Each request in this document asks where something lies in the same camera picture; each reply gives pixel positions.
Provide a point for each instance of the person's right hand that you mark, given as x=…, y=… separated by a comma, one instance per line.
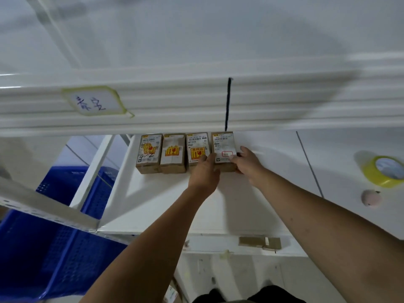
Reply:
x=249, y=164

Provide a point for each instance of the person's left hand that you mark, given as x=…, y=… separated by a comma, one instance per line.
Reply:
x=203, y=176

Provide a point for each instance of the cardboard box with white label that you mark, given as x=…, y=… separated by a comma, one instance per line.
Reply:
x=197, y=148

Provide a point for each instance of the white metal shelving rack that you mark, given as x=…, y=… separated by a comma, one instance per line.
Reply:
x=221, y=201

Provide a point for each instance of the plain brown cardboard box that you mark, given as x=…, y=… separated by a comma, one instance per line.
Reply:
x=224, y=145

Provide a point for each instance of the labelled box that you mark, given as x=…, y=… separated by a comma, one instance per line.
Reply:
x=173, y=154

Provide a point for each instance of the cardboard box with printed label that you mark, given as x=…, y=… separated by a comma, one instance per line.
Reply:
x=148, y=154

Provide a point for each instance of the yellow tape roll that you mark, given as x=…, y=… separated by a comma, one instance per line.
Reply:
x=371, y=173

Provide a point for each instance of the person's right forearm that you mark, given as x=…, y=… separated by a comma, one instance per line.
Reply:
x=331, y=233

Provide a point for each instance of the person's left forearm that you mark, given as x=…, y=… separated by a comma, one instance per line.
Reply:
x=142, y=258

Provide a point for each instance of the floor cardboard parcel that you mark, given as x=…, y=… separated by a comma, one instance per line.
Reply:
x=172, y=293

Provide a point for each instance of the person's dark trousers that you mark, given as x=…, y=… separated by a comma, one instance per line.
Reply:
x=271, y=295

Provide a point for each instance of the small pink cutter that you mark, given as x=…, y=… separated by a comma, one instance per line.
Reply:
x=371, y=198

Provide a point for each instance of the yellow-edged white sticker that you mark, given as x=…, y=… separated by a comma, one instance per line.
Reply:
x=94, y=100

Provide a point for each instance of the blue plastic crate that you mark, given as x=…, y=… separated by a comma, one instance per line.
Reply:
x=56, y=249

